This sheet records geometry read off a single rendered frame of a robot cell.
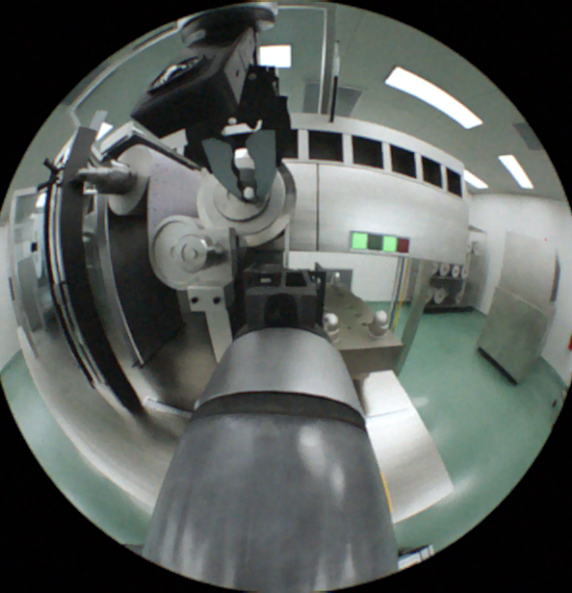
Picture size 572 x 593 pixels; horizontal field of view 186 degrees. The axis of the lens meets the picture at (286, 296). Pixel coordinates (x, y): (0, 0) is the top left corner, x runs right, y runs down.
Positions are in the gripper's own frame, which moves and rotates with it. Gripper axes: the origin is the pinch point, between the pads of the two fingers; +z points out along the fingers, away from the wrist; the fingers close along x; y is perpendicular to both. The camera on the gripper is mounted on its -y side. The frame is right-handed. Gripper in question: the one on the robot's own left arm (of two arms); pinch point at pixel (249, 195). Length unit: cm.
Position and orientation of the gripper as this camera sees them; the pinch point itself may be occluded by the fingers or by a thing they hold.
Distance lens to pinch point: 21.6
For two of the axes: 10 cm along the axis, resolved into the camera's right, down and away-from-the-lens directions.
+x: -10.0, -0.1, 0.2
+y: 0.1, -9.4, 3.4
